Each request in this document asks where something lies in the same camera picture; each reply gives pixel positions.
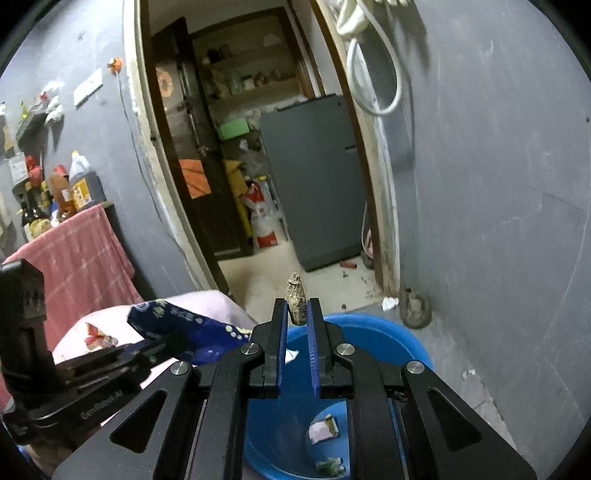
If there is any small pink carton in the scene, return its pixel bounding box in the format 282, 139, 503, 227
308, 414, 341, 445

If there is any person's left hand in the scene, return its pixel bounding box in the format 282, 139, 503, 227
16, 438, 83, 480

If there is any large cooking oil jug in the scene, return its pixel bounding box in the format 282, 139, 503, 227
68, 151, 107, 213

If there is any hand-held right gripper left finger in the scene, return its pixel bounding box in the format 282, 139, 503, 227
52, 298, 289, 480

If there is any wooden shelf unit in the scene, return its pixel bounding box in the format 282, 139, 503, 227
191, 23, 315, 108

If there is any white plastic bag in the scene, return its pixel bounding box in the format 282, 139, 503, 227
41, 80, 66, 123

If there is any wall shelf rack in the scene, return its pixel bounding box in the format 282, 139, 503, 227
16, 111, 49, 142

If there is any yellow bag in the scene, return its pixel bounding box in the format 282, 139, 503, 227
224, 159, 248, 209

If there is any green box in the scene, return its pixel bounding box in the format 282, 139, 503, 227
218, 117, 250, 141

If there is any wooden door frame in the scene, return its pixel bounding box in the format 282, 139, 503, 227
122, 0, 402, 299

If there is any green white wrapper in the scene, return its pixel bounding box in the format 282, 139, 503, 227
315, 457, 346, 476

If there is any tall dark sauce bottle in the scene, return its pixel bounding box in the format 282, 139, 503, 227
21, 182, 52, 241

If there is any orange paper sheet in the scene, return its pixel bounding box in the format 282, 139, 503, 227
178, 159, 212, 200

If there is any metal wall box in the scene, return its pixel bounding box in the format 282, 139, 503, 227
4, 152, 31, 188

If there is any white wall socket plate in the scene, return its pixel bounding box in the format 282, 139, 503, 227
73, 68, 103, 107

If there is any orange sauce bottle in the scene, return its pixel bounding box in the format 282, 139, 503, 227
48, 165, 77, 219

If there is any dark wooden door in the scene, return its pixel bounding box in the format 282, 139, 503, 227
150, 17, 254, 259

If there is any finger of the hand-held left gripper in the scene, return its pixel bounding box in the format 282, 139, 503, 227
54, 330, 190, 370
65, 362, 163, 387

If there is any grey refrigerator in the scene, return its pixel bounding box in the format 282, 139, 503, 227
259, 93, 370, 273

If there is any blue plastic basin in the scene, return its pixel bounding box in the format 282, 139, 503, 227
242, 313, 435, 480

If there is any pink checked towel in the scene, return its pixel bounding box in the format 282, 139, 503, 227
2, 204, 145, 343

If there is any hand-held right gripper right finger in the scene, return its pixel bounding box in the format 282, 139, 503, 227
307, 298, 539, 480

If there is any red and white sack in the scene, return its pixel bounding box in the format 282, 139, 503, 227
244, 178, 284, 250

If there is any red and white wrapper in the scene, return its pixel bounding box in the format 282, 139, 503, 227
84, 322, 120, 350

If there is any white hose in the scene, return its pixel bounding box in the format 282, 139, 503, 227
335, 0, 404, 116

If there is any blue snack wrapper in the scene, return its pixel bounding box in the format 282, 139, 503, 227
127, 299, 254, 365

